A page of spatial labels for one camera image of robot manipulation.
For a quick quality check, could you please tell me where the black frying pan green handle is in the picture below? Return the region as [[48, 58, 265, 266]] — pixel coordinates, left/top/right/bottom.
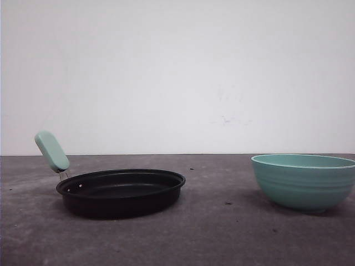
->
[[34, 131, 186, 219]]

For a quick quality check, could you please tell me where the teal ceramic bowl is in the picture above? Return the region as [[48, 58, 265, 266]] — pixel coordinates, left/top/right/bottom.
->
[[251, 154, 354, 212]]

